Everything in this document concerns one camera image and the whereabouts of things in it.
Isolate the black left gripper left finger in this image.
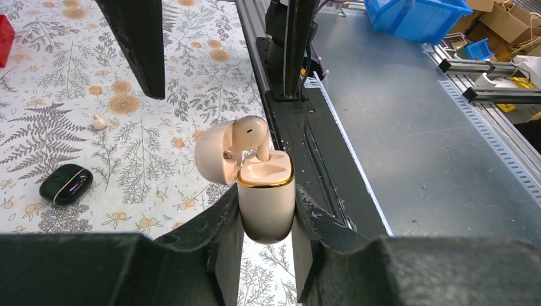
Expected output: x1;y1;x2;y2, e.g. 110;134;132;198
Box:
1;186;244;305

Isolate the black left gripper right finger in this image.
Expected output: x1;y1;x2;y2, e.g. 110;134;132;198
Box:
292;186;540;305

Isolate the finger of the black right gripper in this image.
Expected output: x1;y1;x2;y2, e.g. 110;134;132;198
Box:
283;0;319;99
96;0;165;100

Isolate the cream earbud charging case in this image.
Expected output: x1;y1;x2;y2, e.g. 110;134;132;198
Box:
195;120;295;244

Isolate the white earbud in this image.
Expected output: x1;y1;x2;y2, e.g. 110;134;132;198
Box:
232;115;270;162
92;114;108;131

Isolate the black earbud charging case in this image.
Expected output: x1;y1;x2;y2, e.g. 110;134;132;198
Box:
38;164;94;207

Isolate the blue plastic bin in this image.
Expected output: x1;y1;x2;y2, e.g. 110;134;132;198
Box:
364;0;473;45

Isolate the red box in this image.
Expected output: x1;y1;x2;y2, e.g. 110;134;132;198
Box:
0;15;15;68

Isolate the small blue bin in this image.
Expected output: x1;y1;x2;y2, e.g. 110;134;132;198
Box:
463;38;494;61

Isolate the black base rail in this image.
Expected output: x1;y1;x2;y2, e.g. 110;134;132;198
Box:
235;1;392;238

